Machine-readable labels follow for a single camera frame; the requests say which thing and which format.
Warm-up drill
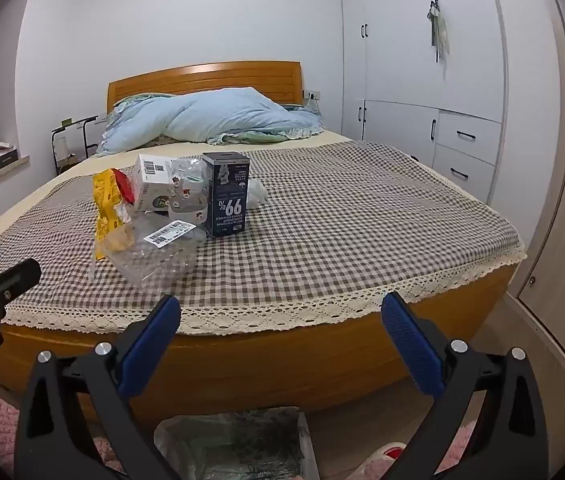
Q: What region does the clear plastic tray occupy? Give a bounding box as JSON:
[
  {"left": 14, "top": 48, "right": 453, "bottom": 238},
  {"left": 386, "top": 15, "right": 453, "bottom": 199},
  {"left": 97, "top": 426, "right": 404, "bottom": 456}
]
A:
[{"left": 95, "top": 217, "right": 204, "bottom": 295}]

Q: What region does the pale bag on hook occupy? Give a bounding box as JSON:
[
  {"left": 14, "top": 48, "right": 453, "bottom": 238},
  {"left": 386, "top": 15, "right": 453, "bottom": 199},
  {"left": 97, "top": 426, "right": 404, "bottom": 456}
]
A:
[{"left": 427, "top": 0, "right": 451, "bottom": 63}]

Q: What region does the wooden bed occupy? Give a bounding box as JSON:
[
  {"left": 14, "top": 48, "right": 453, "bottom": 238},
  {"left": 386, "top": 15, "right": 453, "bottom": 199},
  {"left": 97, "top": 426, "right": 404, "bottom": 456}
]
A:
[{"left": 0, "top": 61, "right": 528, "bottom": 423}]

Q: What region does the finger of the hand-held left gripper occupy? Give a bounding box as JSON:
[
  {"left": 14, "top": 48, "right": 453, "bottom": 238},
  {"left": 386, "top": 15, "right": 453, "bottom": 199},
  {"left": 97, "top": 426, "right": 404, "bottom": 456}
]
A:
[{"left": 0, "top": 259, "right": 42, "bottom": 319}]

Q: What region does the white barcode carton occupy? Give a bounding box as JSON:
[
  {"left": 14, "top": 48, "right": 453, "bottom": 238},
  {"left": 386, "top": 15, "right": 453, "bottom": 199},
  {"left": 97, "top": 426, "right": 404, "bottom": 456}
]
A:
[{"left": 135, "top": 154, "right": 173, "bottom": 211}]

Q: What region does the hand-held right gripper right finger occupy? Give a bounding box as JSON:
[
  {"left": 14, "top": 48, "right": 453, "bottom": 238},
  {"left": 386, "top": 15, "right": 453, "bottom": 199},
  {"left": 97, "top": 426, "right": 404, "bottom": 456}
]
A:
[{"left": 381, "top": 291, "right": 546, "bottom": 480}]

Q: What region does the yellow snack wrapper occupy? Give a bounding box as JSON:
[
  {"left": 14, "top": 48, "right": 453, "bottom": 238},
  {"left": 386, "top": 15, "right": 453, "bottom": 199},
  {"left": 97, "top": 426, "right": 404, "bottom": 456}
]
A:
[{"left": 92, "top": 170, "right": 136, "bottom": 261}]

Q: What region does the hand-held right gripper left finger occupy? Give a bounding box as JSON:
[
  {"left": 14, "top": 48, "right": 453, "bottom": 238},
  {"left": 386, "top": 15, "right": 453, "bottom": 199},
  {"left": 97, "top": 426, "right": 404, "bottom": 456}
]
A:
[{"left": 15, "top": 294, "right": 182, "bottom": 480}]

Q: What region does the trash bin with plastic liner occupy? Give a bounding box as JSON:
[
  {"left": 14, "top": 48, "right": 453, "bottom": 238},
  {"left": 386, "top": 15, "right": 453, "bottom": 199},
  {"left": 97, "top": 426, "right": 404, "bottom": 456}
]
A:
[{"left": 154, "top": 406, "right": 321, "bottom": 480}]

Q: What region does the clear printed plastic bag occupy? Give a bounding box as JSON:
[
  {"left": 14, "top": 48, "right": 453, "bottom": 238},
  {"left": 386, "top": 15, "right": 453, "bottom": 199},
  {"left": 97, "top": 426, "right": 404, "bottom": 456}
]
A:
[{"left": 168, "top": 156, "right": 209, "bottom": 226}]

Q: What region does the brown checkered blanket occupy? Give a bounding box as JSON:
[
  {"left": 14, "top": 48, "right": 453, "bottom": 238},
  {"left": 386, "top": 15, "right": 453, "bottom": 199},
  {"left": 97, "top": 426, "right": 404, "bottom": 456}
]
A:
[{"left": 0, "top": 140, "right": 528, "bottom": 336}]

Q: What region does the black frame side table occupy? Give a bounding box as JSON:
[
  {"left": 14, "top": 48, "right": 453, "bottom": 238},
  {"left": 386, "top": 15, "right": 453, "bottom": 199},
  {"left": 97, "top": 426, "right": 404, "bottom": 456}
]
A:
[{"left": 51, "top": 116, "right": 99, "bottom": 176}]

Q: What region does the person's right slipper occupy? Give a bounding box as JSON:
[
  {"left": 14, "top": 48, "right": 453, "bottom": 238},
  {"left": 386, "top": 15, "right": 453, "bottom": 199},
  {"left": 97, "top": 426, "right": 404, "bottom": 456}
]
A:
[{"left": 350, "top": 441, "right": 408, "bottom": 480}]

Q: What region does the white wardrobe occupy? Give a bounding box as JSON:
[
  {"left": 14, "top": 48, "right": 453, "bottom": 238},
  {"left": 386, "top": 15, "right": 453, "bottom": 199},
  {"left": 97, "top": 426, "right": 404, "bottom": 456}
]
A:
[{"left": 340, "top": 0, "right": 508, "bottom": 206}]

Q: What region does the light blue duvet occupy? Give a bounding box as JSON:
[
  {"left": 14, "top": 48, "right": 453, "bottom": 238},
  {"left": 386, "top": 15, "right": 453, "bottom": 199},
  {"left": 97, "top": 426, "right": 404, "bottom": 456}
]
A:
[{"left": 97, "top": 87, "right": 324, "bottom": 156}]

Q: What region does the white tissue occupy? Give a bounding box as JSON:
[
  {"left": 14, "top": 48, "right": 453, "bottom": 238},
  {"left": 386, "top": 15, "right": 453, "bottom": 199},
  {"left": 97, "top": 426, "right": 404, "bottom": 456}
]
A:
[{"left": 247, "top": 180, "right": 268, "bottom": 207}]

